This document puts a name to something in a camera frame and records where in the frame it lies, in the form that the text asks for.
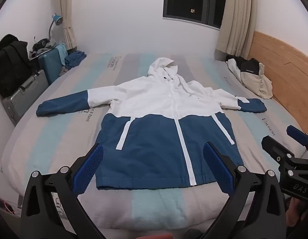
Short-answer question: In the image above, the beige curtain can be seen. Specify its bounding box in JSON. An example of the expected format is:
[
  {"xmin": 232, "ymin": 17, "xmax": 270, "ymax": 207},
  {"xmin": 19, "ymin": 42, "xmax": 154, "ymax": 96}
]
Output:
[
  {"xmin": 53, "ymin": 0, "xmax": 77, "ymax": 51},
  {"xmin": 215, "ymin": 0, "xmax": 259, "ymax": 61}
]

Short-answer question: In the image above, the light teal cloth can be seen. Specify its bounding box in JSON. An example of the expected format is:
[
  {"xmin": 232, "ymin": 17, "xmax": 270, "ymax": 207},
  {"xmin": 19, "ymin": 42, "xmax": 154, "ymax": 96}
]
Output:
[{"xmin": 54, "ymin": 43, "xmax": 68, "ymax": 65}]

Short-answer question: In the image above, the striped bed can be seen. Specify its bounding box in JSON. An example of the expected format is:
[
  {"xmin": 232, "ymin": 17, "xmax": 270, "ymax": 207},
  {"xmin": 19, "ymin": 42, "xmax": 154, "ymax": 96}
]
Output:
[{"xmin": 1, "ymin": 52, "xmax": 308, "ymax": 239}]

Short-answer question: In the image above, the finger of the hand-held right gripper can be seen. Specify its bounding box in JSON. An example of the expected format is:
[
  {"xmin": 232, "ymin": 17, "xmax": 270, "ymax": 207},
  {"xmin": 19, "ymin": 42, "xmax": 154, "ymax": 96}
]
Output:
[
  {"xmin": 286, "ymin": 125, "xmax": 308, "ymax": 147},
  {"xmin": 261, "ymin": 136, "xmax": 296, "ymax": 166}
]

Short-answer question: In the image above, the beige and black jacket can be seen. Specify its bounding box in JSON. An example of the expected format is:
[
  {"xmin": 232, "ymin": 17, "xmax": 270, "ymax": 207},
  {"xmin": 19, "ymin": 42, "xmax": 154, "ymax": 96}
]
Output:
[{"xmin": 226, "ymin": 58, "xmax": 273, "ymax": 99}]

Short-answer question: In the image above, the black pouch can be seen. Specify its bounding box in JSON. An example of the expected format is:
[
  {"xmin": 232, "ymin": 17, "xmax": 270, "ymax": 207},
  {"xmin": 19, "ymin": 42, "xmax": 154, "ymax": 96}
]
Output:
[{"xmin": 32, "ymin": 38, "xmax": 51, "ymax": 51}]

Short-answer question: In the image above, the person's right hand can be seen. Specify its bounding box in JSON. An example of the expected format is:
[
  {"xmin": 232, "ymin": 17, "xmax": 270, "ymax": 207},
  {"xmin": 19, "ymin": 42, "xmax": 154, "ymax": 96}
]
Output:
[{"xmin": 285, "ymin": 197, "xmax": 308, "ymax": 229}]

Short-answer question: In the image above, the wooden headboard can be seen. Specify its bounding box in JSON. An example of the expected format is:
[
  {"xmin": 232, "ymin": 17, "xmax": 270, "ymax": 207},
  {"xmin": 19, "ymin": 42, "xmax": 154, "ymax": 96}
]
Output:
[{"xmin": 247, "ymin": 31, "xmax": 308, "ymax": 136}]

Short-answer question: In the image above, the blue desk lamp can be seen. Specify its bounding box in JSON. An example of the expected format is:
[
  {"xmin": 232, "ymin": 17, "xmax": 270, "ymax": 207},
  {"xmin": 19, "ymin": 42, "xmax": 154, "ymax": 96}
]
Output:
[{"xmin": 48, "ymin": 14, "xmax": 63, "ymax": 41}]

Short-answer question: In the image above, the red cable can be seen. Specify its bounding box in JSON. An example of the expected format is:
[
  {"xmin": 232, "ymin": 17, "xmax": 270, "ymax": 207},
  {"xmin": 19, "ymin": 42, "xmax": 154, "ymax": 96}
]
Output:
[{"xmin": 0, "ymin": 199, "xmax": 22, "ymax": 213}]

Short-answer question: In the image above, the blue and white hooded jacket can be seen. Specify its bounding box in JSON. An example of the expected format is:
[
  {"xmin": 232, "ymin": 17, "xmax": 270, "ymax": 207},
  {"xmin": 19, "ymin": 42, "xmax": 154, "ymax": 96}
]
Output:
[{"xmin": 36, "ymin": 57, "xmax": 267, "ymax": 192}]

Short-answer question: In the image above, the dark window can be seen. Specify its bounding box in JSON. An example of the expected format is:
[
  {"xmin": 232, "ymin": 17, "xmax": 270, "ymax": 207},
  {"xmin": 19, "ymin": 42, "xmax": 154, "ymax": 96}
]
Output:
[{"xmin": 163, "ymin": 0, "xmax": 228, "ymax": 29}]

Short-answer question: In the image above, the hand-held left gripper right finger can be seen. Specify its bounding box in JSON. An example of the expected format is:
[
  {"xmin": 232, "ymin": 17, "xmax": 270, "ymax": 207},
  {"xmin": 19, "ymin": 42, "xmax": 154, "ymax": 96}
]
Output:
[{"xmin": 201, "ymin": 141, "xmax": 286, "ymax": 239}]

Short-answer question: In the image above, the teal suitcase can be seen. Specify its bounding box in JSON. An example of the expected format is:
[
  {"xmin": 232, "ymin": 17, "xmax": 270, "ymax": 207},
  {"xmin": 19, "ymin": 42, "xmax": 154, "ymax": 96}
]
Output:
[{"xmin": 38, "ymin": 47, "xmax": 63, "ymax": 85}]

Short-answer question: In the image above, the silver suitcase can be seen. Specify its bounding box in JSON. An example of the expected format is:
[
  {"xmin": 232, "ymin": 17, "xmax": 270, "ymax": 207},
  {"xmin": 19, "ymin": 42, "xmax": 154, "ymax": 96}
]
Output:
[{"xmin": 1, "ymin": 70, "xmax": 50, "ymax": 126}]

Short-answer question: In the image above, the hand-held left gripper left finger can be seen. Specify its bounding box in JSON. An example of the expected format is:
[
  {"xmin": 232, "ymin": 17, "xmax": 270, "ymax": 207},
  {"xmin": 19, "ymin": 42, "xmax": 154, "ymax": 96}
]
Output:
[{"xmin": 21, "ymin": 143, "xmax": 115, "ymax": 239}]

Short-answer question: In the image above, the blue clothes pile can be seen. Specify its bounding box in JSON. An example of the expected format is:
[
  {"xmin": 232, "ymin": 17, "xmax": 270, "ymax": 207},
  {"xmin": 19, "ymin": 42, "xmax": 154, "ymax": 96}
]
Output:
[{"xmin": 64, "ymin": 50, "xmax": 87, "ymax": 69}]

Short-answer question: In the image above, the black backpack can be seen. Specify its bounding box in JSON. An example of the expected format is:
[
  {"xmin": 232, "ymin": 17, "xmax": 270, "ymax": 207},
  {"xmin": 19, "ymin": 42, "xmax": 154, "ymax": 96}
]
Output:
[{"xmin": 0, "ymin": 33, "xmax": 40, "ymax": 97}]

